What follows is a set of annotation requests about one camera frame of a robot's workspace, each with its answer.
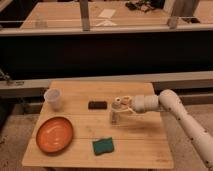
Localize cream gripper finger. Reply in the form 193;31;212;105
121;96;132;103
120;107;134;114

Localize grey metal post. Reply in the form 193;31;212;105
79;0;90;31

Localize clear bottle on far table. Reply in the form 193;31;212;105
35;13;47;28

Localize white paper sheet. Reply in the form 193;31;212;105
99;9;115;18

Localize small clear bottle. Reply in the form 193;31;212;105
110;97;121;124

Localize green sponge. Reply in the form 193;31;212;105
92;137;114;155

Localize dark brown block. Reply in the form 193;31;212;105
88;101;107;109

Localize orange plate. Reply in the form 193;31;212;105
36;117;74;153

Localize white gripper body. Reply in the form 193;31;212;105
131;95;159;113

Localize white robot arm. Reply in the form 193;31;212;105
120;89;213;171

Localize black cables pile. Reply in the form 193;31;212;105
124;0;164;13

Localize translucent plastic cup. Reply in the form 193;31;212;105
44;89;62;111

